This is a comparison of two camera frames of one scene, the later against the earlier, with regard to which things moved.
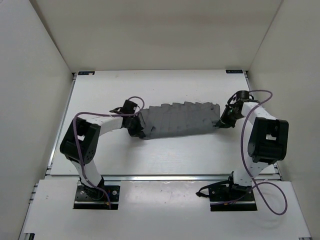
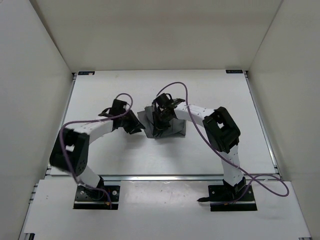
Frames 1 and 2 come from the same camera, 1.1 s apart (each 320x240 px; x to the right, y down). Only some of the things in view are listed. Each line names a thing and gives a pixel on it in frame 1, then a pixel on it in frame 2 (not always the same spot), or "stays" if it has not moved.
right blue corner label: [234, 71] stays
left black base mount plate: [95, 198] stays
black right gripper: [223, 122] -> [159, 128]
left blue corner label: [86, 73] stays
